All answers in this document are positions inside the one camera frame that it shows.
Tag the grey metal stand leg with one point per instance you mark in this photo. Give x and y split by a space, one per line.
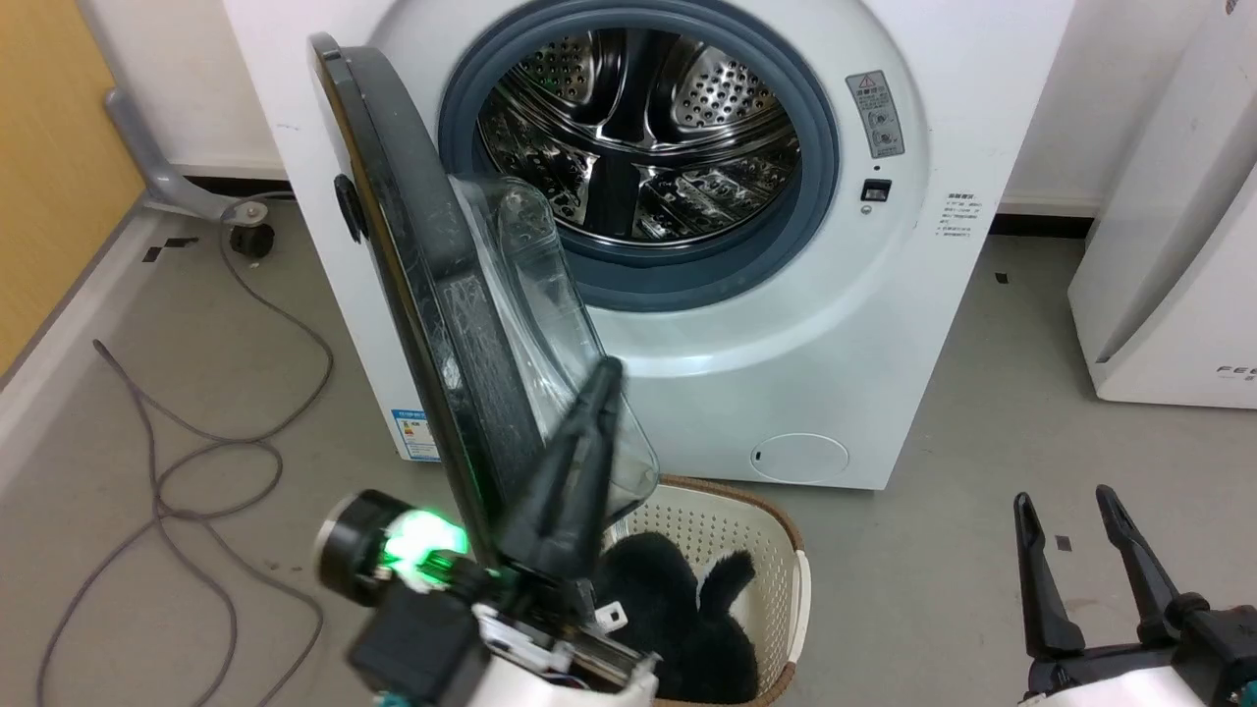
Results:
162 177

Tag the grey rubber door gasket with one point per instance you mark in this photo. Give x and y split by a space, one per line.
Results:
687 287

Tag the stainless steel washer drum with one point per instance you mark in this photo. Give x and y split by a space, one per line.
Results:
707 98

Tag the white front-load washing machine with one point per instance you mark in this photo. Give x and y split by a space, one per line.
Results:
835 373

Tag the white boxy appliance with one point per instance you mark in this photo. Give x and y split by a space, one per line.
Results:
1178 295

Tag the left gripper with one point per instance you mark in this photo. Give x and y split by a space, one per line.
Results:
550 658

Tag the grey warning sticker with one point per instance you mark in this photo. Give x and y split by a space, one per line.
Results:
875 113

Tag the white plastic laundry basket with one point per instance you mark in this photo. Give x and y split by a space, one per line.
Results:
756 535

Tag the black door latch socket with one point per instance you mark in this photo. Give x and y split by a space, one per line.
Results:
876 190

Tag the black-rimmed glass washer door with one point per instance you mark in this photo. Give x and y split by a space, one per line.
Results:
412 245

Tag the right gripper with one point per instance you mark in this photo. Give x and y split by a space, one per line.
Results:
1198 658

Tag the black caster wheel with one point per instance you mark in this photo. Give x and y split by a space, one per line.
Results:
252 241

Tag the blue energy label sticker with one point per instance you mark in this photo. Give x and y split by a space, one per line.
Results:
416 436

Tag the yellow wooden panel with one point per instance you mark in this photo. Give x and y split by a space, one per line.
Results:
49 177

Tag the black fluffy garment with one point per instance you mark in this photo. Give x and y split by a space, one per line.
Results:
678 619

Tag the small printed text label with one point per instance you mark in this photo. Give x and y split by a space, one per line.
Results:
960 215

